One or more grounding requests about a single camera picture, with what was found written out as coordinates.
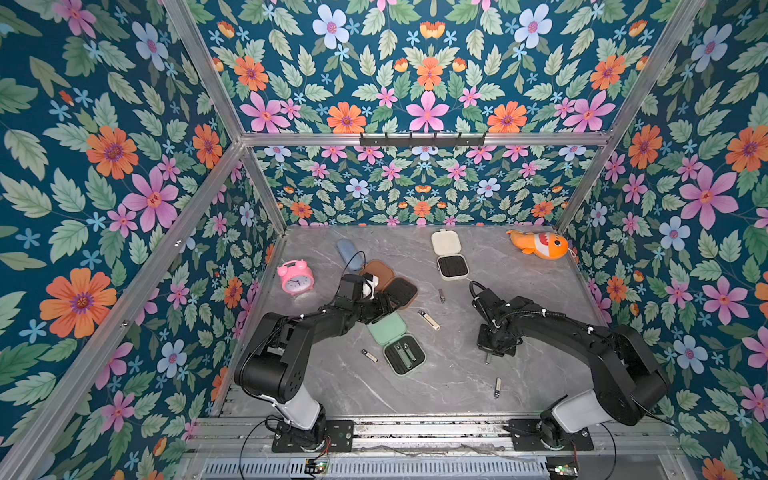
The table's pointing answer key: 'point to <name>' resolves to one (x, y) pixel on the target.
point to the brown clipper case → (402, 290)
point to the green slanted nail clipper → (412, 356)
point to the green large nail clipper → (402, 355)
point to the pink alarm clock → (296, 277)
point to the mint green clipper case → (391, 330)
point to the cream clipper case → (451, 264)
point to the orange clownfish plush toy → (545, 245)
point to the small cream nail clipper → (369, 355)
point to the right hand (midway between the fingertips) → (489, 347)
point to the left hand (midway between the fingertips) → (401, 304)
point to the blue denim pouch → (349, 254)
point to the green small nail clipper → (488, 358)
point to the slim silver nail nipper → (442, 296)
